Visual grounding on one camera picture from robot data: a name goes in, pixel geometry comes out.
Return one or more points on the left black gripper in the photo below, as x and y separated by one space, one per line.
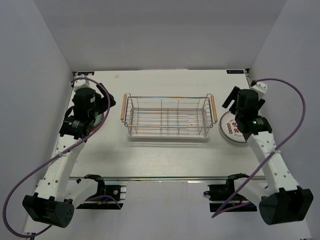
104 101

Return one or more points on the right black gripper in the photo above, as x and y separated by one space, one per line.
233 96

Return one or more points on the teal plate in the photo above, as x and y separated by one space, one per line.
98 120

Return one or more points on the white plate front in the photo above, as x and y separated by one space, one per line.
228 123

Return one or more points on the orange plate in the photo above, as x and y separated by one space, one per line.
98 126

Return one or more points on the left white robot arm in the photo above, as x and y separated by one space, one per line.
51 202

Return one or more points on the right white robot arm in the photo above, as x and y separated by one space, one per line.
284 200

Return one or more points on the black corner label right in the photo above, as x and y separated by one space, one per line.
235 71

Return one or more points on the black corner label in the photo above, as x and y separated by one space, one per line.
86 73
235 71

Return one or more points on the black corner label left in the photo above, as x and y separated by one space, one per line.
86 73

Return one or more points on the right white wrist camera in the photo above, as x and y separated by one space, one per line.
259 87

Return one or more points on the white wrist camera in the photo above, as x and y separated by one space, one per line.
259 87
81 82

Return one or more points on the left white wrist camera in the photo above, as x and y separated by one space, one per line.
81 82

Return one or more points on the metal wire dish rack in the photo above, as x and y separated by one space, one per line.
168 112

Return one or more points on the aluminium front rail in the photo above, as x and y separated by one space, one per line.
164 178

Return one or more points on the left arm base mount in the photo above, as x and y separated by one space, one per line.
110 196

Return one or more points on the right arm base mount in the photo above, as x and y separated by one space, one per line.
218 193

